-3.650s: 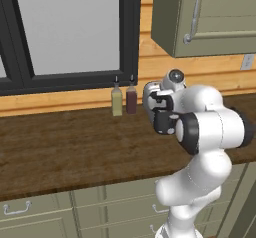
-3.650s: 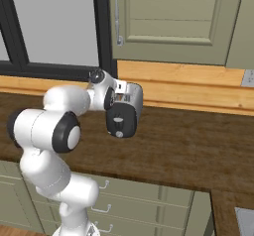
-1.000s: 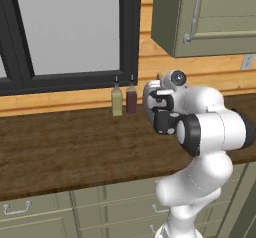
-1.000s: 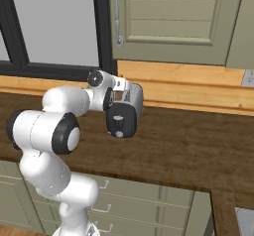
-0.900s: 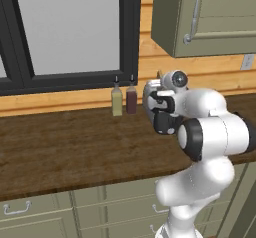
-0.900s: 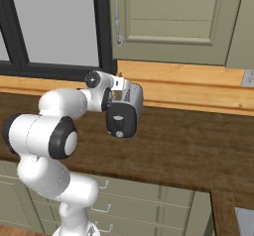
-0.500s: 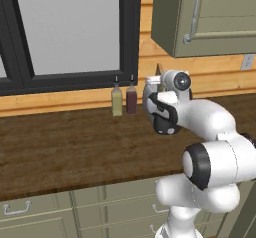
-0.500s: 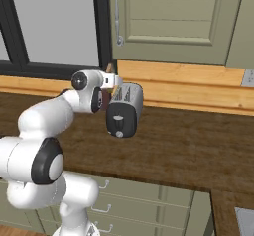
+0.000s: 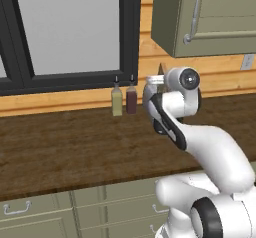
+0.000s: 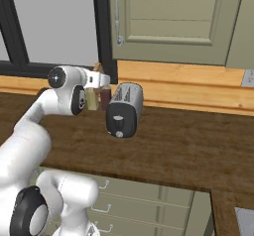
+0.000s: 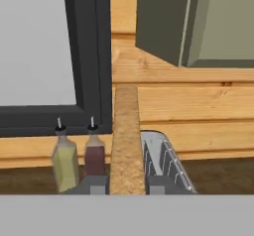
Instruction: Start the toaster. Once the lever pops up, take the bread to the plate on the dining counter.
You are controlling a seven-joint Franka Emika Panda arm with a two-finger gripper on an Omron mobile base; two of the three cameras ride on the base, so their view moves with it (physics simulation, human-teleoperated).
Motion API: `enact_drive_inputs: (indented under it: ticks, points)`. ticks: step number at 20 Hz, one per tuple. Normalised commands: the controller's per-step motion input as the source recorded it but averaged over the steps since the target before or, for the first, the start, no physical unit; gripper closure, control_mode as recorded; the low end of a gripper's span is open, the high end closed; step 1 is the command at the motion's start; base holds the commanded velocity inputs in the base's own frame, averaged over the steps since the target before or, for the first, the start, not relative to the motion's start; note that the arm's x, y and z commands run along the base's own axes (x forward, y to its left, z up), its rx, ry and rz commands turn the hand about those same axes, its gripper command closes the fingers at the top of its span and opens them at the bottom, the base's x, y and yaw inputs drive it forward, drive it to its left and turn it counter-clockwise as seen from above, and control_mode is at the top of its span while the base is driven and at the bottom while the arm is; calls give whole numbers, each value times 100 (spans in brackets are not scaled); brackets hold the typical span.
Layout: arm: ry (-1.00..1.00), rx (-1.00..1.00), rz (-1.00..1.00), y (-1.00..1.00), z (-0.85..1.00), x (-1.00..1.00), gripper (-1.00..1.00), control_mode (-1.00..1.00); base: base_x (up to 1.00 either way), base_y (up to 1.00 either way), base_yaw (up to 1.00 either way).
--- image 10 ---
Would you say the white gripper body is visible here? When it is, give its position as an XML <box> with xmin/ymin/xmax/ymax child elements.
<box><xmin>93</xmin><ymin>72</ymin><xmax>111</xmax><ymax>90</ymax></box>

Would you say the black and silver toaster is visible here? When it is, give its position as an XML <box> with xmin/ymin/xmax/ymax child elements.
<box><xmin>105</xmin><ymin>81</ymin><xmax>145</xmax><ymax>140</ymax></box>

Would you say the light wooden block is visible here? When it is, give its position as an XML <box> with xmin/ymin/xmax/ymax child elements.
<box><xmin>92</xmin><ymin>61</ymin><xmax>105</xmax><ymax>74</ymax></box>

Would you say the dark brown bottle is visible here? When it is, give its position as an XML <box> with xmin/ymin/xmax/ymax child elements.
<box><xmin>99</xmin><ymin>83</ymin><xmax>113</xmax><ymax>112</ymax></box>

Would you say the pale yellow bottle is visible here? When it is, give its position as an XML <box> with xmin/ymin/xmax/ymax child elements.
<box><xmin>85</xmin><ymin>87</ymin><xmax>100</xmax><ymax>112</ymax></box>

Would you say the black framed window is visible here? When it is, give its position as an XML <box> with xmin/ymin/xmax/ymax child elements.
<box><xmin>0</xmin><ymin>0</ymin><xmax>119</xmax><ymax>85</ymax></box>

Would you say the olive green cupboard door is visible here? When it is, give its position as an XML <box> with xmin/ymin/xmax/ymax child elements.
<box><xmin>108</xmin><ymin>0</ymin><xmax>246</xmax><ymax>66</ymax></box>

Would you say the olive green drawer front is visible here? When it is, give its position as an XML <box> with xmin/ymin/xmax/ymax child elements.
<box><xmin>88</xmin><ymin>213</ymin><xmax>187</xmax><ymax>236</ymax></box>
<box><xmin>88</xmin><ymin>193</ymin><xmax>191</xmax><ymax>230</ymax></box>
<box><xmin>88</xmin><ymin>174</ymin><xmax>196</xmax><ymax>209</ymax></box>

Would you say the plain olive cupboard door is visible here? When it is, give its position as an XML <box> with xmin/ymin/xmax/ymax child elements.
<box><xmin>225</xmin><ymin>0</ymin><xmax>254</xmax><ymax>70</ymax></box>

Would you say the olive green cabinet panel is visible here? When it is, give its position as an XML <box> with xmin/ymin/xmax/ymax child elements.
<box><xmin>184</xmin><ymin>189</ymin><xmax>213</xmax><ymax>236</ymax></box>

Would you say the grey flat panel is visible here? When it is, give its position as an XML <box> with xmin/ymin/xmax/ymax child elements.
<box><xmin>234</xmin><ymin>206</ymin><xmax>254</xmax><ymax>236</ymax></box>

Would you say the silver cupboard door handle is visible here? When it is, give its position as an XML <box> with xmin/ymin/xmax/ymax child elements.
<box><xmin>114</xmin><ymin>0</ymin><xmax>125</xmax><ymax>48</ymax></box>

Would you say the silver drawer handle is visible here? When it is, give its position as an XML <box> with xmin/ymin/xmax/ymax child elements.
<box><xmin>93</xmin><ymin>221</ymin><xmax>114</xmax><ymax>234</ymax></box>
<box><xmin>98</xmin><ymin>178</ymin><xmax>111</xmax><ymax>190</ymax></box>
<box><xmin>90</xmin><ymin>203</ymin><xmax>113</xmax><ymax>214</ymax></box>

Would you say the grey wall socket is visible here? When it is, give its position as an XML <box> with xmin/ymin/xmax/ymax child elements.
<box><xmin>240</xmin><ymin>68</ymin><xmax>254</xmax><ymax>88</ymax></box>

